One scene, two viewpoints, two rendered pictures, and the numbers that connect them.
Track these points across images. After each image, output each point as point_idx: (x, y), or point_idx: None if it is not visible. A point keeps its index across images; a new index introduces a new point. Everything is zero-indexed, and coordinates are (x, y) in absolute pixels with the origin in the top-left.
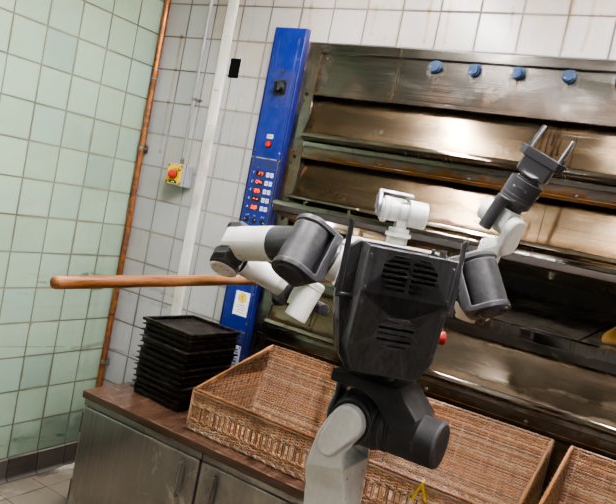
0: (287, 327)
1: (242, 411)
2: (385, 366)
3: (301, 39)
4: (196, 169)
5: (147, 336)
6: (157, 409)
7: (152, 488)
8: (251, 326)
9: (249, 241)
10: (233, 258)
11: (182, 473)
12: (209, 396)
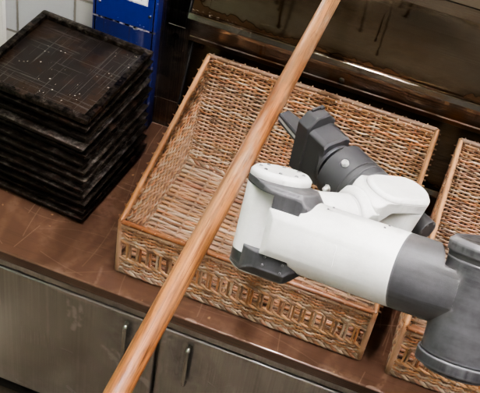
0: (238, 33)
1: (221, 262)
2: None
3: None
4: None
5: None
6: (47, 226)
7: (77, 345)
8: (159, 18)
9: (345, 278)
10: (295, 277)
11: (128, 335)
12: (153, 235)
